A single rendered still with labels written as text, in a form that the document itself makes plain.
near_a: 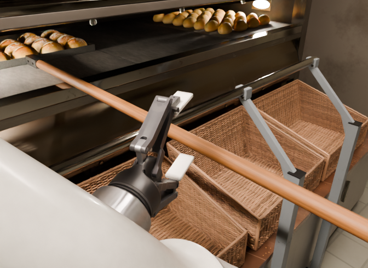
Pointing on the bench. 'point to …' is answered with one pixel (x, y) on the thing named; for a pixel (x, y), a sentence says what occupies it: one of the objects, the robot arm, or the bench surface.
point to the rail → (99, 3)
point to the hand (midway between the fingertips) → (184, 130)
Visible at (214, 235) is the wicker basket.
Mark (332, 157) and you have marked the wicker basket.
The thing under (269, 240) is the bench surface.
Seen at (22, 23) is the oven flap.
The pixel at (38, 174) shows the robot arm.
